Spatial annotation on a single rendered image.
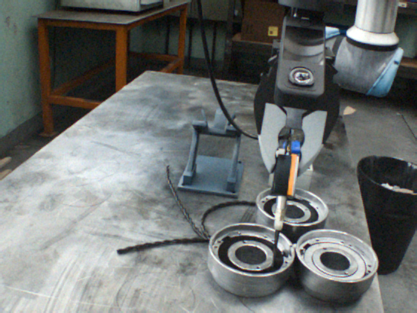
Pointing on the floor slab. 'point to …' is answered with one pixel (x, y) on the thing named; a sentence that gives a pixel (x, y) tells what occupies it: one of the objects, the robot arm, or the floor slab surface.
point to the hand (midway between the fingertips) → (285, 167)
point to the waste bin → (389, 207)
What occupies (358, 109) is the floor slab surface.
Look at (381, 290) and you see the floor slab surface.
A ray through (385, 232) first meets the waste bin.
